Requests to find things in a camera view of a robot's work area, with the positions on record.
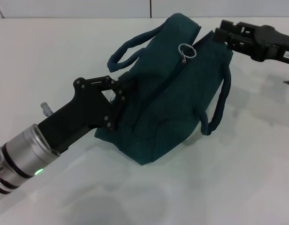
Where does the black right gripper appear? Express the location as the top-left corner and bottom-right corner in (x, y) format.
(213, 20), (289, 66)

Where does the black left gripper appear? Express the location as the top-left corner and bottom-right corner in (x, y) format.
(38, 72), (136, 152)

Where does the dark teal zippered lunch bag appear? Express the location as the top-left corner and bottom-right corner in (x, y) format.
(93, 13), (235, 166)

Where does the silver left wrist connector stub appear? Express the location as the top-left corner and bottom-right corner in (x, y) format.
(40, 102), (53, 117)

